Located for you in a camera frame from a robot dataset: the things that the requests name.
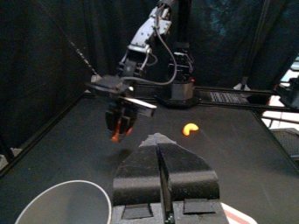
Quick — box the grey bowl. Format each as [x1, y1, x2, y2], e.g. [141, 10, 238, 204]
[13, 179, 113, 224]

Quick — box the black frame post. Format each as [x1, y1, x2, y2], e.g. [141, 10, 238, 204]
[238, 0, 272, 88]

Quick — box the right arm wrist camera box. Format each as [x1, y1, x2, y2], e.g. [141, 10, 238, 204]
[85, 74, 134, 98]

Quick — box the black mesh chair seat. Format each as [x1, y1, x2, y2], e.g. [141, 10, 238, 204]
[269, 127, 299, 160]

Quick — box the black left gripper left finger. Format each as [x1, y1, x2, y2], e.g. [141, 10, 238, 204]
[111, 132, 164, 207]

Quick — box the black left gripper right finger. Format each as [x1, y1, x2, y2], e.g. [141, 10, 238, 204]
[156, 134, 221, 203]

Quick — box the red and white label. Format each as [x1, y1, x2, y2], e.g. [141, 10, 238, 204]
[220, 202, 258, 224]

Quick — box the black frame rail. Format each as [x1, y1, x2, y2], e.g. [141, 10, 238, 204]
[0, 94, 87, 178]

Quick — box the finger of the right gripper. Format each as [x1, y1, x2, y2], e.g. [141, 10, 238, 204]
[121, 114, 137, 137]
[105, 115, 124, 144]

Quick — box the black ribbed plate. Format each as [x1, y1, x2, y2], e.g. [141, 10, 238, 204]
[206, 91, 242, 104]

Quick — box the orange toy drumstick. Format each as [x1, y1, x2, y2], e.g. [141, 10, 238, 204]
[181, 122, 200, 137]

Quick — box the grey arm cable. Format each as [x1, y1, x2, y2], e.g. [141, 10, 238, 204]
[119, 11, 178, 88]

